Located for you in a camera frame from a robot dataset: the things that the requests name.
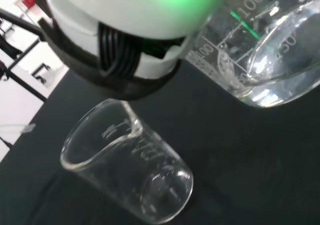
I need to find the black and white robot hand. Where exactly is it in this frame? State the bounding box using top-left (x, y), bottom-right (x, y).
top-left (39, 0), bottom-right (230, 102)

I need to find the empty clear glass beaker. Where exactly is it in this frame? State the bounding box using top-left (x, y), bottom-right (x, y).
top-left (59, 98), bottom-right (195, 223)

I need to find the grey cloth clip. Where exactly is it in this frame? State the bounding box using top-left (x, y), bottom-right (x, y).
top-left (21, 123), bottom-right (36, 135)

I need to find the black bench cloth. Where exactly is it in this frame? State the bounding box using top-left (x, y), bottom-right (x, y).
top-left (0, 57), bottom-right (320, 225)

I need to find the black metal frame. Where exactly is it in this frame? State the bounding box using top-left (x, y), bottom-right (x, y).
top-left (0, 7), bottom-right (48, 102)

